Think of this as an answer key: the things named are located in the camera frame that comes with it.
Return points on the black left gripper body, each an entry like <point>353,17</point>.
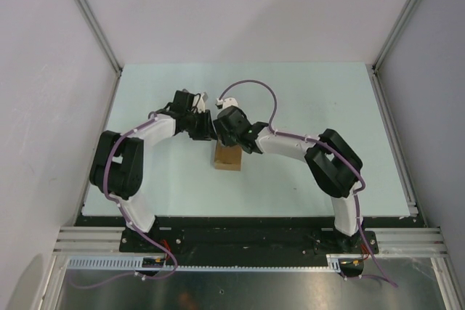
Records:
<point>198,127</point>

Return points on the brown cardboard express box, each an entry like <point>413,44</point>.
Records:
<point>227,158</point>

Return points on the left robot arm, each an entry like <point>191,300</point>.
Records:
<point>120,159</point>

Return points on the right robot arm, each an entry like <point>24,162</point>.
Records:
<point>335,167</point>

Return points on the aluminium crossbar profile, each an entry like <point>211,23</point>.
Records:
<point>392,242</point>

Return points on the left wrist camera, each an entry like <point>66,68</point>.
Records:
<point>199,102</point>

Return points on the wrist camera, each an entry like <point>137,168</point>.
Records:
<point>199,102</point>
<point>226,102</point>

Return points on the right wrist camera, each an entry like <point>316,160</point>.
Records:
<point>226,102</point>

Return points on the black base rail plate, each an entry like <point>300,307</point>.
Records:
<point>244,242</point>

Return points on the left aluminium frame post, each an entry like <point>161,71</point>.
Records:
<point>96,30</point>

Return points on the aluminium frame post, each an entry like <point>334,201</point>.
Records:
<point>96,30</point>
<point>399,26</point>

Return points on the right aluminium frame post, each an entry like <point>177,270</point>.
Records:
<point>399,26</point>

